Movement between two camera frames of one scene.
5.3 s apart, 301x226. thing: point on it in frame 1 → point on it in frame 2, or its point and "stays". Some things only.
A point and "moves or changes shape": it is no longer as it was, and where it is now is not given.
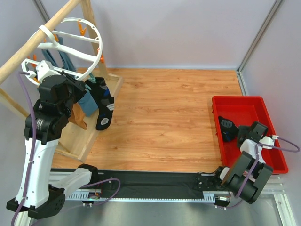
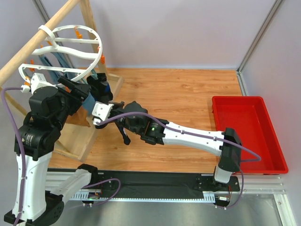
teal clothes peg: x=92 y=79 → x=94 y=74
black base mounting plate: x=154 y=184 stays
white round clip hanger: x=46 y=31 moves or changes shape
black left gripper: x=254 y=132 → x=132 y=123
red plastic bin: x=244 y=110 stays
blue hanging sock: x=88 y=104 stays
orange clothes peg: x=82 y=31 → x=78 y=36
